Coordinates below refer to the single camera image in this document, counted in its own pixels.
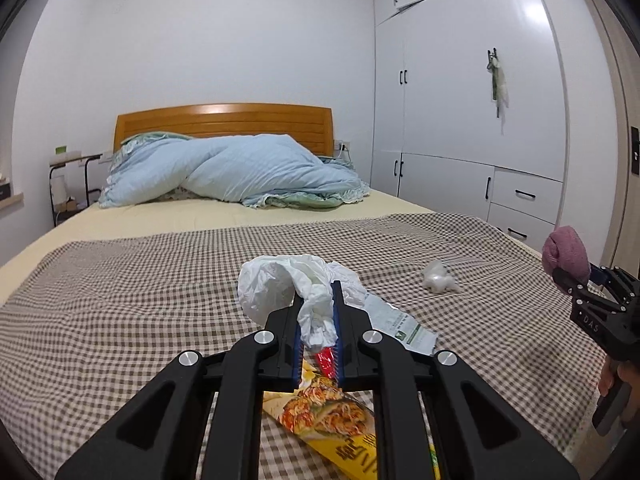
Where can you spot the white wardrobe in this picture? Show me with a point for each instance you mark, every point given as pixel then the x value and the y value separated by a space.
pixel 437 141

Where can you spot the white green paper wrapper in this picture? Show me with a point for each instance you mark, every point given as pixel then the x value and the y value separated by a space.
pixel 399 325

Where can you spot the yellow noodle snack bag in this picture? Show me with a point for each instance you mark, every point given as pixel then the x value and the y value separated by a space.
pixel 333 423

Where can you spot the maroon cloth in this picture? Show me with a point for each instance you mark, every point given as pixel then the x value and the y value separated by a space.
pixel 563 249

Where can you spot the hanging cloth on wardrobe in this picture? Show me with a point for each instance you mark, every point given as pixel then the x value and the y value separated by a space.
pixel 499 88

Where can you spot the right hand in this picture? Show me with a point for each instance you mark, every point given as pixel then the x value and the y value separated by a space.
pixel 619 395

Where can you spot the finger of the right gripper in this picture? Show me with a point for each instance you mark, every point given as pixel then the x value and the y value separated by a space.
pixel 596 275
pixel 565 282

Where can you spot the yellow bed sheet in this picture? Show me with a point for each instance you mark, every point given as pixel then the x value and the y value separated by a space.
pixel 96 223

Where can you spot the black metal side table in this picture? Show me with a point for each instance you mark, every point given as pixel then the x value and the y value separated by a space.
pixel 75 182

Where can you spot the crumpled white tissue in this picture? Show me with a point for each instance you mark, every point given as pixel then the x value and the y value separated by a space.
pixel 438 280

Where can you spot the checkered bed blanket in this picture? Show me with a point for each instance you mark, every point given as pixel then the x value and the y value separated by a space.
pixel 95 321

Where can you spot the wooden headboard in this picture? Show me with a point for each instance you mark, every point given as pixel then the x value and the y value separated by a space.
pixel 311 126

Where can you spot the light blue duvet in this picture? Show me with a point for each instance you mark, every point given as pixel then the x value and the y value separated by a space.
pixel 260 171

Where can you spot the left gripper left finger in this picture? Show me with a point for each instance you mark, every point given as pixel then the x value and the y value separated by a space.
pixel 200 416

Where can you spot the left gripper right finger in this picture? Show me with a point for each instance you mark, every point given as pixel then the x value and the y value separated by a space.
pixel 435 417

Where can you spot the black door handle plate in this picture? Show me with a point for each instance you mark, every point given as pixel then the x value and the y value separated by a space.
pixel 635 151

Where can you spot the white plastic bag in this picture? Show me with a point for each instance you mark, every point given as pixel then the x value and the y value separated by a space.
pixel 269 283

